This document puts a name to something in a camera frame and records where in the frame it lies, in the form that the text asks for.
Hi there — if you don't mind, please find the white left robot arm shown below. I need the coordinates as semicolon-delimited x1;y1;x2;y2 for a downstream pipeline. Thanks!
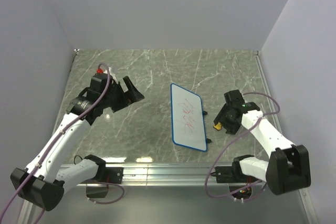
10;73;144;211

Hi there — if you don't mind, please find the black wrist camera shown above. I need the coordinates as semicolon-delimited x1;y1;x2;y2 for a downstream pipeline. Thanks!
224;90;245;106
90;73;108;93

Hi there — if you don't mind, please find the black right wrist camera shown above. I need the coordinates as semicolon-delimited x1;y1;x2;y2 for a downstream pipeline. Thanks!
224;90;245;106

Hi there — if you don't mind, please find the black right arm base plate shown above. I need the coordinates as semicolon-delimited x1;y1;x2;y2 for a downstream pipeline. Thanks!
211;166;258;184

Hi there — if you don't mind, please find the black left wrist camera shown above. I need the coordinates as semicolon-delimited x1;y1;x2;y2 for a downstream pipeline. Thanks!
90;73;108;93

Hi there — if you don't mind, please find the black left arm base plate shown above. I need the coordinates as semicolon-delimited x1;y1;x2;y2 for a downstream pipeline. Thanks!
99;167;124;184

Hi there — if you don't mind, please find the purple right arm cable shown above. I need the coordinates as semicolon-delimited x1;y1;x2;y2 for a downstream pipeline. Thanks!
205;92;281;204

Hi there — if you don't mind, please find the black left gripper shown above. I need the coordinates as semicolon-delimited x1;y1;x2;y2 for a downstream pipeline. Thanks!
101;76;144;113

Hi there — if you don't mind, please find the blue-framed whiteboard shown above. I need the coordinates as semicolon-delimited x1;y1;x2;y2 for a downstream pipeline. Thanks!
170;83;207;152

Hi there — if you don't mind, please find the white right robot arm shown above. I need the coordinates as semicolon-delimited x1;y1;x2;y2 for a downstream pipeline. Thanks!
214;102;311;195

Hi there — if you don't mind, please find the yellow whiteboard eraser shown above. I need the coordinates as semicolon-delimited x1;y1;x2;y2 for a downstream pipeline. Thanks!
213;122;222;131

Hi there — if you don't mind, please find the aluminium front rail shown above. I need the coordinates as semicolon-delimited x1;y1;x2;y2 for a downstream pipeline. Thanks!
18;164;309;223

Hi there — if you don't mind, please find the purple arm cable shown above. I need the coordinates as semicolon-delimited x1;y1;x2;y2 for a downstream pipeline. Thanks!
205;92;281;204
0;62;125;224

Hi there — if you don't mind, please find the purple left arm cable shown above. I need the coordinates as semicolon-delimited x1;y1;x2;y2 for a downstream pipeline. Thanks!
0;62;125;224

